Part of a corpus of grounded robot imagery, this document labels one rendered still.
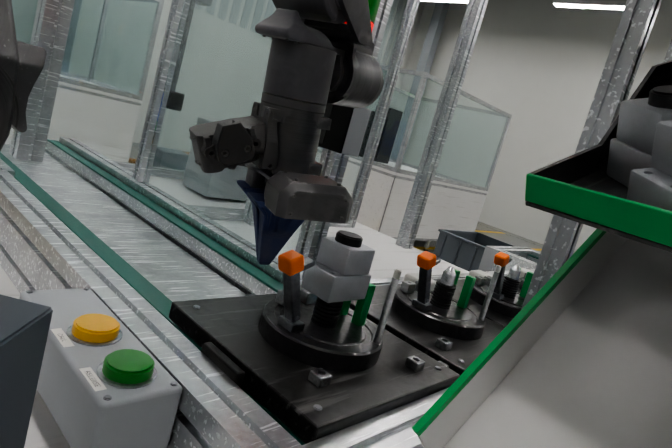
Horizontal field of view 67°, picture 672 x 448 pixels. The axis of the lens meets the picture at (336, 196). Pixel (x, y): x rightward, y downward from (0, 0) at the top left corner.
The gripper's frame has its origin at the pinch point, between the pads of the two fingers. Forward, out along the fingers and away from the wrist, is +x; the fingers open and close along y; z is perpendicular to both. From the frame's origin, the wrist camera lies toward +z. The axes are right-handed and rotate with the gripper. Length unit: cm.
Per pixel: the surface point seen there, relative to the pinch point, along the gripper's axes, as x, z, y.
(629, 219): -10.0, -13.3, 24.0
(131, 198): 18, 6, -69
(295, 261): 3.2, -3.3, -0.1
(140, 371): 11.5, 10.3, 4.3
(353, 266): 4.0, -10.7, -1.5
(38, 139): 14, 27, -102
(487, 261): 31, -106, -76
